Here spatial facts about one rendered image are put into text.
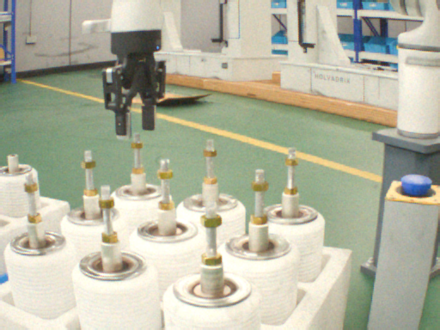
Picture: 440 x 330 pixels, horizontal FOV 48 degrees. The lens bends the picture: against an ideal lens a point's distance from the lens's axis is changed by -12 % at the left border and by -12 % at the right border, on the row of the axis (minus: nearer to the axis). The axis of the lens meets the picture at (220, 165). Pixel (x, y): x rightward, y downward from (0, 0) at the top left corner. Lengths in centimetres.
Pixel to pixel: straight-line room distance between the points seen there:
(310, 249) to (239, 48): 343
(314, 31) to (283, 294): 302
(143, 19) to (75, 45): 650
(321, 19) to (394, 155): 256
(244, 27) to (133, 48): 334
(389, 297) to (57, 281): 40
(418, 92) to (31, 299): 76
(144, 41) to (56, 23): 642
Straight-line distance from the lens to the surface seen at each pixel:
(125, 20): 76
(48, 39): 713
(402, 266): 63
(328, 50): 350
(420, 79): 102
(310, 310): 63
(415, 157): 101
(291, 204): 71
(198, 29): 809
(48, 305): 64
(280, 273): 59
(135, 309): 56
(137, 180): 81
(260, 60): 417
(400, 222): 61
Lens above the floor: 49
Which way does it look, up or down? 14 degrees down
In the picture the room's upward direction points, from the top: straight up
